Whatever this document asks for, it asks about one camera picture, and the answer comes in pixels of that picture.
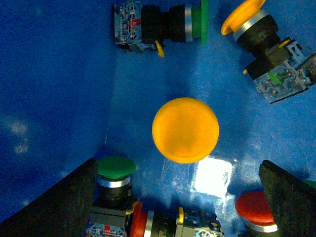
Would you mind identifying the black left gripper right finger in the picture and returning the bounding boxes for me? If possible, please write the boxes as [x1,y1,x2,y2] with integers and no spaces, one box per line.
[259,160,316,237]

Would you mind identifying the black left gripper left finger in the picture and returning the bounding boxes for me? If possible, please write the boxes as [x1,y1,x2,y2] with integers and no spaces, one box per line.
[0,158,97,237]

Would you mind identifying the red mushroom push button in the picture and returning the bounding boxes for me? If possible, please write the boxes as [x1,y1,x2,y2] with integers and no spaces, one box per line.
[235,191,281,237]

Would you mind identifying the yellow push button sideways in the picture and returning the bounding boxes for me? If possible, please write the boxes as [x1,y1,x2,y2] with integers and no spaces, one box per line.
[221,0,316,104]

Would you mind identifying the blue plastic bin with buttons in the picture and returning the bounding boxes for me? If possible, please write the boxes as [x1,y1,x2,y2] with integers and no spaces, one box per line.
[0,0,316,237]

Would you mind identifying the green mushroom push button upright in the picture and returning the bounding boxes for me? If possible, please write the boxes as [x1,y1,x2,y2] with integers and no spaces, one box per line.
[82,156,137,237]

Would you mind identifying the red push button lying sideways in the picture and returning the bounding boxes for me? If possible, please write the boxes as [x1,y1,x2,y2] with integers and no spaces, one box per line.
[127,202,225,237]

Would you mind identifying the yellow mushroom push button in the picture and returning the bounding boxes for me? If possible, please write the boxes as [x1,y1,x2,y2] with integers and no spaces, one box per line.
[152,97,219,163]

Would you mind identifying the green push button lying sideways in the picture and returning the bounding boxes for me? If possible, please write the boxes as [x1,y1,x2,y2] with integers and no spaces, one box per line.
[112,0,209,57]

